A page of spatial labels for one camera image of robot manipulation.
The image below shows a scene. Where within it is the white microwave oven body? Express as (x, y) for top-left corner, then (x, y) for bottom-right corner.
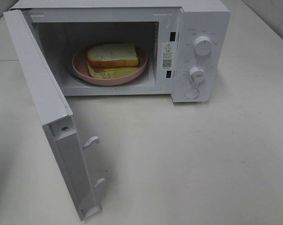
(4, 0), (231, 102)

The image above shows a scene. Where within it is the pink plate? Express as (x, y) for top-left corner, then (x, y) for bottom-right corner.
(72, 42), (148, 86)

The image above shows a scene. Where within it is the warning label sticker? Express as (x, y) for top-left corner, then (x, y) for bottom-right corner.
(161, 42), (175, 69)

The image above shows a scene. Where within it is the white power knob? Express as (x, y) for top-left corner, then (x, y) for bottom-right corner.
(193, 34), (213, 56)

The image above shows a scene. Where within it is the round door release button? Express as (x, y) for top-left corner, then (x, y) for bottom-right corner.
(185, 88), (200, 99)

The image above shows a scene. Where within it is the white microwave door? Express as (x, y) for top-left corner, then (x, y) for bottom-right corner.
(3, 9), (105, 221)

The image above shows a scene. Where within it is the white timer knob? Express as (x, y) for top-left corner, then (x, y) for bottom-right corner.
(189, 66), (206, 83)

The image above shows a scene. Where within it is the toast sandwich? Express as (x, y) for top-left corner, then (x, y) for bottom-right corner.
(87, 43), (139, 79)

